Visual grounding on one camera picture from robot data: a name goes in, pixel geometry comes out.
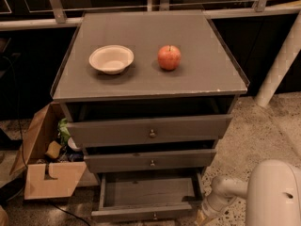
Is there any grey bottom drawer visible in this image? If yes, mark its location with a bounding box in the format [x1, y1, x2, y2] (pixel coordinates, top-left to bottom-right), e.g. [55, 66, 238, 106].
[91, 169, 204, 222]

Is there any grey drawer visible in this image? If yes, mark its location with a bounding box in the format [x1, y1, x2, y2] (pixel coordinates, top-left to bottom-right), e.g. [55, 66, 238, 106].
[68, 114, 232, 147]
[85, 149, 216, 173]
[91, 169, 204, 222]

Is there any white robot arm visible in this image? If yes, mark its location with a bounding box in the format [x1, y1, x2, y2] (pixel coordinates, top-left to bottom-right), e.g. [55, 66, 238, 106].
[196, 160, 301, 226]

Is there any grey top drawer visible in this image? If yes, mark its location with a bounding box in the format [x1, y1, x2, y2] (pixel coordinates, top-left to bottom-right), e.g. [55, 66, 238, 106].
[68, 114, 232, 147]

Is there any grey drawer cabinet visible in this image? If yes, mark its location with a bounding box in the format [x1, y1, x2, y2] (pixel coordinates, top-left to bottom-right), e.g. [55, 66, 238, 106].
[50, 10, 250, 177]

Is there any grey middle drawer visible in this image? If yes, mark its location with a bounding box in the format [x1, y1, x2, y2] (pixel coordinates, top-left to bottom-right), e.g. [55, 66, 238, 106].
[85, 149, 216, 173]

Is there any green crumpled bag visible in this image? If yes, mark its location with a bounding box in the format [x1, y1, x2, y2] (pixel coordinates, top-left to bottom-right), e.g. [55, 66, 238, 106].
[57, 118, 71, 145]

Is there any yellow sponge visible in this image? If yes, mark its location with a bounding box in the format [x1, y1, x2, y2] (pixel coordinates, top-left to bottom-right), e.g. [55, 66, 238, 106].
[45, 141, 62, 159]

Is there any open cardboard box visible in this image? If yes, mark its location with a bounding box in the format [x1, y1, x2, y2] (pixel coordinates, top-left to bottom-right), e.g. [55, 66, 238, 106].
[10, 103, 98, 200]

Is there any red apple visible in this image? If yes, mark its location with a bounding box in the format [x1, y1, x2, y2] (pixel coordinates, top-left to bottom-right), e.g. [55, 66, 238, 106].
[157, 45, 182, 71]

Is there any white paper bowl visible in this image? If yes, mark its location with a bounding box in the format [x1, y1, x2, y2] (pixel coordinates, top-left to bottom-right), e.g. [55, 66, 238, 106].
[88, 45, 135, 74]

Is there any white slanted pole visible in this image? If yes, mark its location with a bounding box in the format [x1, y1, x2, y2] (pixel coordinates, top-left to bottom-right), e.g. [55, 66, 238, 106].
[255, 12, 301, 107]

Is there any metal railing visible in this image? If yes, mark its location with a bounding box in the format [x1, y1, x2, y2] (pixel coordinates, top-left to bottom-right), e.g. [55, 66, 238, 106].
[0, 0, 301, 31]

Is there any black floor cable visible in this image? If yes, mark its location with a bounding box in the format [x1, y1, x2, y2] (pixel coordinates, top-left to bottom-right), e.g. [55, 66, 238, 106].
[50, 202, 92, 226]

